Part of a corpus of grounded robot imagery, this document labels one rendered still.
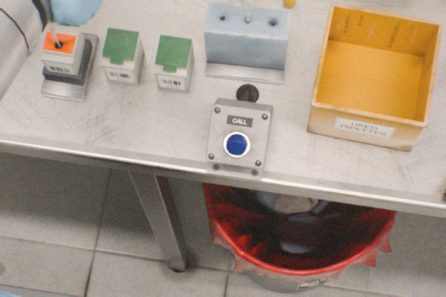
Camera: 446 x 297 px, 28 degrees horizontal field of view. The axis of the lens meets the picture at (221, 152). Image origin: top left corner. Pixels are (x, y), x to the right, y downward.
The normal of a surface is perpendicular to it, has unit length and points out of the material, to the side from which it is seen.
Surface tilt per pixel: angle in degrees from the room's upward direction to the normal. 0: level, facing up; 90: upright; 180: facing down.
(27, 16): 65
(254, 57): 90
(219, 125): 30
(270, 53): 90
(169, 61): 0
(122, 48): 0
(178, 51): 0
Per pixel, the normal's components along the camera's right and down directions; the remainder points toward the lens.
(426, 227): -0.02, -0.31
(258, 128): -0.10, 0.20
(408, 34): -0.21, 0.93
